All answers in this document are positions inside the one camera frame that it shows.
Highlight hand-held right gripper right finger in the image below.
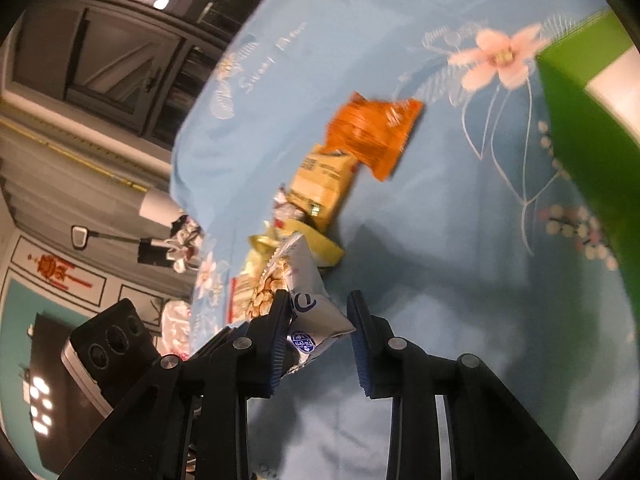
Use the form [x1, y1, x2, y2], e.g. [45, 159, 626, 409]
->
[346, 290, 581, 480]

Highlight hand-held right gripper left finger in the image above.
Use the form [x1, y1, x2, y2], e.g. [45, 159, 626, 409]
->
[60, 289, 293, 480]

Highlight white blue peanut snack packet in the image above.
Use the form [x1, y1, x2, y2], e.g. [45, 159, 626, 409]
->
[247, 231, 357, 376]

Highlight orange snack packet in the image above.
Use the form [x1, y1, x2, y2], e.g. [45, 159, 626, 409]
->
[326, 91, 424, 182]

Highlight green box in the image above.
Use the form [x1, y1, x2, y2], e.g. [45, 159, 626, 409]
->
[536, 7, 640, 306]

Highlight red white snack packet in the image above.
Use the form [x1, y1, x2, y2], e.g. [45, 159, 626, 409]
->
[226, 275, 261, 325]

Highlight white plastic bag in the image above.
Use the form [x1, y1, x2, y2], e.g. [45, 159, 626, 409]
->
[156, 300, 193, 361]

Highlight black television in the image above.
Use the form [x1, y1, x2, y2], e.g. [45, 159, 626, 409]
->
[20, 311, 118, 476]

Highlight black stand with grey head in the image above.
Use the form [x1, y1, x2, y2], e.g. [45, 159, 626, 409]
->
[70, 225, 173, 267]

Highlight yellow green snack packet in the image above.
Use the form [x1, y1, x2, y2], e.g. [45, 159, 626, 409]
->
[248, 220, 346, 268]

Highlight crumpled white silver wrapping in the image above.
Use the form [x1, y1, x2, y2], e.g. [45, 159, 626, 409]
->
[167, 215, 206, 273]

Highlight blue floral bedsheet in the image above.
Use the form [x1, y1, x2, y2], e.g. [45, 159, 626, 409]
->
[169, 0, 640, 480]

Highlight red silver snack packet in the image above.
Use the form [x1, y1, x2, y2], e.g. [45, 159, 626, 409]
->
[272, 186, 307, 233]

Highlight white cylinder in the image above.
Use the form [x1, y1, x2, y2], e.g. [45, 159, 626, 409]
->
[138, 187, 182, 224]

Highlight grey curtain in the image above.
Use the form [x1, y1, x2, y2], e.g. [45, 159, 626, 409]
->
[0, 125, 171, 241]

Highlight dark framed window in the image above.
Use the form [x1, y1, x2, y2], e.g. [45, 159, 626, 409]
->
[10, 0, 211, 151]

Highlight red wall ornament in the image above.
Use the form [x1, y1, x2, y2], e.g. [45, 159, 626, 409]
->
[27, 252, 93, 291]

